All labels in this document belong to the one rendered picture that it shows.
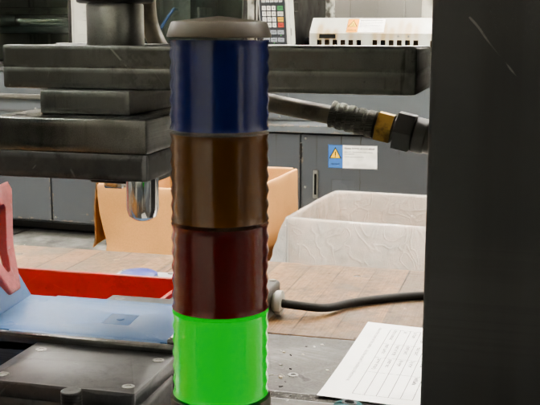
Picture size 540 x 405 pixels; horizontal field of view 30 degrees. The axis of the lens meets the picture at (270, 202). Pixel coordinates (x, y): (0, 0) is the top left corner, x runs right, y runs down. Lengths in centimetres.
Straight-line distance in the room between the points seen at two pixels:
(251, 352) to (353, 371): 50
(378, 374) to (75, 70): 40
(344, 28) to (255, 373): 514
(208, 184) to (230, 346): 6
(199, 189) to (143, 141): 22
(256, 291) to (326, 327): 63
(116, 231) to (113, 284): 214
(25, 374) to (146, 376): 7
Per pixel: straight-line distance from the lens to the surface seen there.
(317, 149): 528
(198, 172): 37
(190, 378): 39
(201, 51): 37
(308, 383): 86
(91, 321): 72
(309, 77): 59
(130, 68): 63
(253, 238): 38
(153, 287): 97
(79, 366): 65
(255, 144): 37
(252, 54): 37
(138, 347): 67
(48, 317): 74
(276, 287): 106
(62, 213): 593
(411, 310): 108
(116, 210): 311
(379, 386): 85
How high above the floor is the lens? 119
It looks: 10 degrees down
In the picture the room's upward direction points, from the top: straight up
